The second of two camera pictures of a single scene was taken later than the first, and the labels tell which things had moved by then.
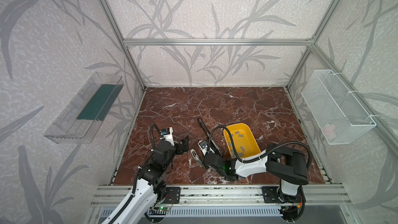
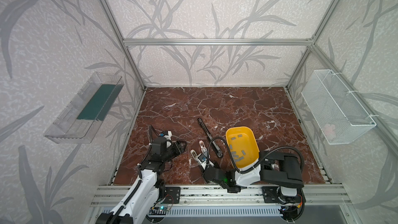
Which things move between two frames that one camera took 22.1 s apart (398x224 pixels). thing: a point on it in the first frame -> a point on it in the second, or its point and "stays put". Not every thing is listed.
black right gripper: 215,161 -> 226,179
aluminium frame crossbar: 218,42 stays put
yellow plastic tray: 245,141 stays put
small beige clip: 196,157 stays put
